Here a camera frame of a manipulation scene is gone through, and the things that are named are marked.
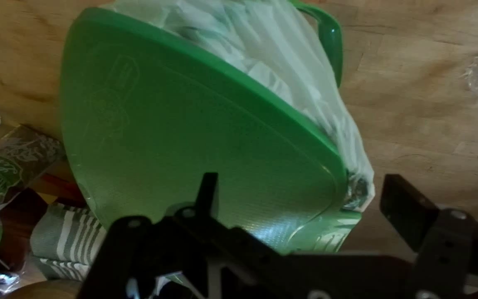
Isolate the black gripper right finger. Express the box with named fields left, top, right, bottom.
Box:
left=381, top=174, right=478, bottom=299

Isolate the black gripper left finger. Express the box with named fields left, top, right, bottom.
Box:
left=75, top=171, right=286, bottom=299

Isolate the white bin with green lid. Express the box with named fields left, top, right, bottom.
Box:
left=60, top=0, right=376, bottom=252

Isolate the striped white green towel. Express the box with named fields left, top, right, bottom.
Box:
left=30, top=202, right=107, bottom=280

